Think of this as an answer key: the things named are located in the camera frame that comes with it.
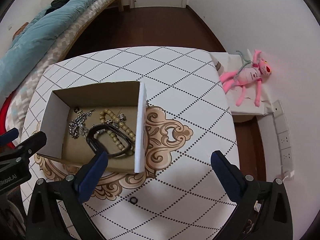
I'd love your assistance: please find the red sheet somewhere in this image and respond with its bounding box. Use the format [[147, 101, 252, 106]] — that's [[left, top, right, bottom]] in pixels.
[[0, 93, 15, 153]]

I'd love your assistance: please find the checkered grey white blanket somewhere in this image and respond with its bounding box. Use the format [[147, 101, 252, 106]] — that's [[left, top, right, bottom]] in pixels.
[[5, 0, 109, 134]]

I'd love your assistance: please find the white cardboard box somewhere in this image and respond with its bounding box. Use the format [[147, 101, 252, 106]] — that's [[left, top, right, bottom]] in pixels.
[[38, 81, 146, 173]]

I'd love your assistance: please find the white power strip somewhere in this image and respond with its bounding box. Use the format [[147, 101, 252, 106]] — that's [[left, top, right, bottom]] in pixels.
[[272, 100, 295, 180]]

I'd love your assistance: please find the white patterned tablecloth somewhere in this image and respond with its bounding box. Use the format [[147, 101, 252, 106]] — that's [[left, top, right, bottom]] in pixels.
[[21, 47, 239, 239]]

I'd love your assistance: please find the brown object behind quilt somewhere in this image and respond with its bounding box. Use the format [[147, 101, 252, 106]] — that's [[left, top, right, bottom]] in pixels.
[[12, 22, 29, 40]]

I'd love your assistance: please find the pink panther plush toy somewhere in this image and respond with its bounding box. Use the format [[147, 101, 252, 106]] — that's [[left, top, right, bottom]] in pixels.
[[220, 49, 272, 107]]

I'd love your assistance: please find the teal quilt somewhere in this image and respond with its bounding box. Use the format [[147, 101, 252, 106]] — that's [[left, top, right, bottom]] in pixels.
[[1, 0, 96, 104]]

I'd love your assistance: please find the white side box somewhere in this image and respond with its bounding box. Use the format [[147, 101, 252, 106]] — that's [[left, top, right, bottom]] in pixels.
[[210, 51, 274, 116]]

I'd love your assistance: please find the silver chain necklace in box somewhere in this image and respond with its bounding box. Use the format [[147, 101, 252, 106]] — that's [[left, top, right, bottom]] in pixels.
[[68, 108, 96, 139]]

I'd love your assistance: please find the wooden bead bracelet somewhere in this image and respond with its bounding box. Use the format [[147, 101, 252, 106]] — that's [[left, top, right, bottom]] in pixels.
[[98, 108, 137, 156]]

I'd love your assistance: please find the wooden bed frame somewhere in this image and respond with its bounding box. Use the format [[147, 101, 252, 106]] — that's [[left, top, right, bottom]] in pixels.
[[105, 0, 124, 12]]

